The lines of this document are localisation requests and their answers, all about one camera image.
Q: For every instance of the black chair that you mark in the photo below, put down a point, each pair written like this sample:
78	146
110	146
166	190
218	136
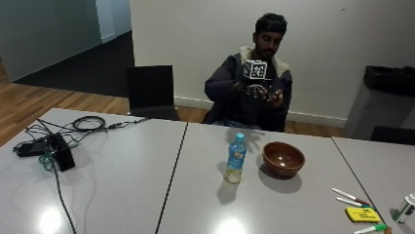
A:
149	92

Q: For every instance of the black bin bag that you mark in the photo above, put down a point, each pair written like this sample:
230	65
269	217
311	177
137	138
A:
388	79

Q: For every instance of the yellow board eraser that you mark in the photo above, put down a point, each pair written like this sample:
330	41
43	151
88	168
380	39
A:
363	214

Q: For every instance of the brown bowl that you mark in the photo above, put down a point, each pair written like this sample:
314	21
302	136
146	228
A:
283	159

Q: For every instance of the white marker with red cap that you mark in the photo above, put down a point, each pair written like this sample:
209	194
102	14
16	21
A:
347	195

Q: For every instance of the white waste bin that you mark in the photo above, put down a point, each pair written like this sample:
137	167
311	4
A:
374	113

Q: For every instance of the black flat device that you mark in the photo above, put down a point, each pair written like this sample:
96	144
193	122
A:
29	148

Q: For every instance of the blue capped plastic bottle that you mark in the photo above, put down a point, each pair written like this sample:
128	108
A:
235	158

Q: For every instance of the person in dark jacket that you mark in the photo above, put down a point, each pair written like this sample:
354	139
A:
222	97

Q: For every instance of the black upright box device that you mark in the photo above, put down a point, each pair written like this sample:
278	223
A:
61	152

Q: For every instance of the white marker with green cap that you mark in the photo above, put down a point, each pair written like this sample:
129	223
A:
351	202

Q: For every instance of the white spray bottle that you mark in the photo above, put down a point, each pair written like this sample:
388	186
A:
406	208

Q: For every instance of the white marker with green end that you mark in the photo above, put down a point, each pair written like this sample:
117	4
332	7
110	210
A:
371	228

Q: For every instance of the dark chair back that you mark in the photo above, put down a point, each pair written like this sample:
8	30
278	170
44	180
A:
392	136

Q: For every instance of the white cube with black markers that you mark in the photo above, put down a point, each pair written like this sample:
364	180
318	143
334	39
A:
255	70

